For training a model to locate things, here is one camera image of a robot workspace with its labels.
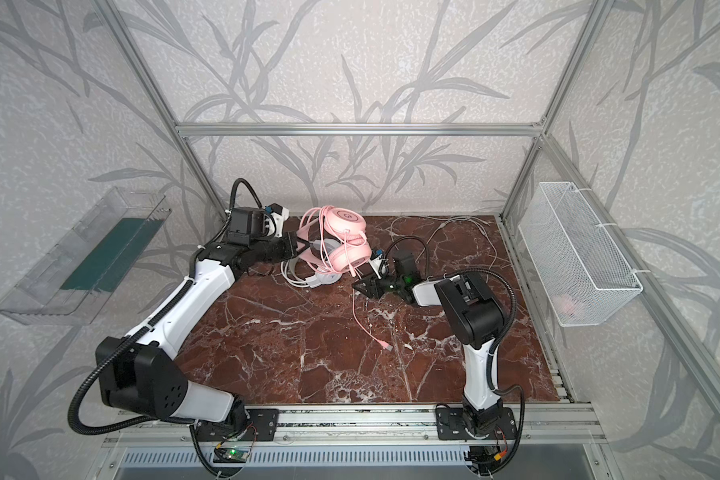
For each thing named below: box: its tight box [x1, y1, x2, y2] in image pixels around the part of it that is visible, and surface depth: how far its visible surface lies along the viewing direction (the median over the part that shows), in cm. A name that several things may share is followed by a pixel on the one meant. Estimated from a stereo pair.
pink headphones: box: [297, 205, 372, 275], surface depth 69 cm
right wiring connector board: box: [464, 445, 508, 475], surface depth 71 cm
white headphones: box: [280, 257, 343, 289], surface depth 99 cm
